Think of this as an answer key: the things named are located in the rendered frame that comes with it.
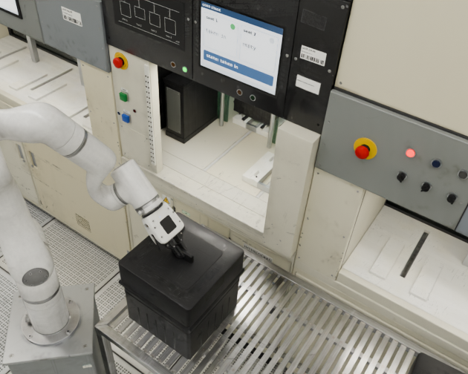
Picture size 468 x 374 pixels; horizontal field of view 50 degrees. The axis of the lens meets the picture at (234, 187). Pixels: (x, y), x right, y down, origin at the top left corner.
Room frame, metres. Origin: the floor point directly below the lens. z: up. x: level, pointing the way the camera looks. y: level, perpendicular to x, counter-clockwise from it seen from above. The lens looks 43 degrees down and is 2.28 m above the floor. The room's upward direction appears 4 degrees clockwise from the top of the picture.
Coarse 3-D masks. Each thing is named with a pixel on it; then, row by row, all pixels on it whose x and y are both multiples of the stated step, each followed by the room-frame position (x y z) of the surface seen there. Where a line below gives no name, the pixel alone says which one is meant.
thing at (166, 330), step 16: (128, 304) 0.94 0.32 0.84; (144, 304) 0.90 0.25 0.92; (224, 304) 0.96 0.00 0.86; (144, 320) 0.91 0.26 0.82; (160, 320) 0.86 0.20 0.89; (208, 320) 0.89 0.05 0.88; (160, 336) 0.87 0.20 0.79; (176, 336) 0.83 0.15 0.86; (192, 336) 0.82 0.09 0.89; (208, 336) 0.89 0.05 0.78; (192, 352) 0.82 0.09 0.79
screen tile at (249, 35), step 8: (248, 32) 1.36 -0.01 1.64; (256, 32) 1.34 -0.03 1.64; (248, 40) 1.36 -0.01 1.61; (256, 40) 1.34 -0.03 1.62; (264, 40) 1.33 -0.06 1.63; (240, 48) 1.37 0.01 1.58; (272, 48) 1.31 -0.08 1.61; (240, 56) 1.37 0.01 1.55; (248, 56) 1.35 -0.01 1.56; (256, 56) 1.34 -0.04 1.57; (264, 56) 1.32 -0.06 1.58; (272, 56) 1.31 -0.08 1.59; (256, 64) 1.34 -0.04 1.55; (264, 64) 1.32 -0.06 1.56; (272, 64) 1.31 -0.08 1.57
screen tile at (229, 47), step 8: (208, 16) 1.43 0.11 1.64; (216, 16) 1.42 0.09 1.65; (208, 24) 1.43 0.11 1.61; (216, 24) 1.42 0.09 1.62; (224, 24) 1.40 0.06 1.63; (224, 32) 1.40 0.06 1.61; (232, 32) 1.39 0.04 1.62; (208, 40) 1.43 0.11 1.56; (216, 40) 1.41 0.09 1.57; (232, 40) 1.39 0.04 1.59; (216, 48) 1.41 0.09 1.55; (224, 48) 1.40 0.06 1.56; (232, 48) 1.38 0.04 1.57
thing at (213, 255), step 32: (192, 224) 1.13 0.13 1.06; (128, 256) 0.98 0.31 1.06; (160, 256) 0.99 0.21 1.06; (192, 256) 0.97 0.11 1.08; (224, 256) 1.01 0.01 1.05; (128, 288) 0.93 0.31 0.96; (160, 288) 0.87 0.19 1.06; (192, 288) 0.88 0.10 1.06; (224, 288) 0.95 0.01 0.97; (192, 320) 0.81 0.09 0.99
